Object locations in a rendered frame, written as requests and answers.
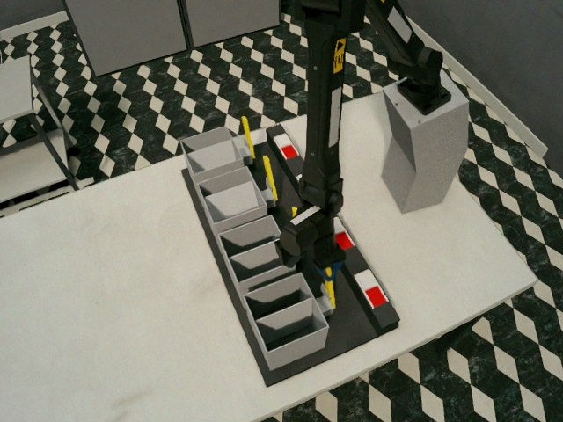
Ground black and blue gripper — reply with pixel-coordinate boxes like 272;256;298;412
306;229;347;282

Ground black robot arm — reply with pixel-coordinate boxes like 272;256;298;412
274;0;451;268

